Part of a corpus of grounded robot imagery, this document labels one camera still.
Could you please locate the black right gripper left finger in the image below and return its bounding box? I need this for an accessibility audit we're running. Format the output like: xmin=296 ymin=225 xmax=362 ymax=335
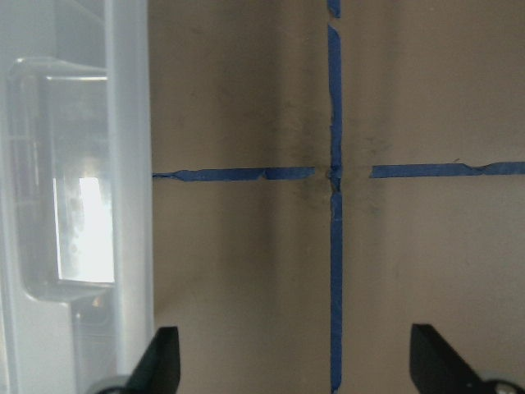
xmin=121 ymin=327 xmax=181 ymax=394

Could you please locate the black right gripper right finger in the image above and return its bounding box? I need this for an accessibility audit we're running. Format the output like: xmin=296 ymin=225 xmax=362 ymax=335
xmin=409 ymin=323 xmax=488 ymax=394

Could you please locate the clear plastic box lid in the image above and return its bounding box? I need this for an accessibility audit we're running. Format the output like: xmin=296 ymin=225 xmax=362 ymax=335
xmin=1 ymin=1 xmax=153 ymax=393

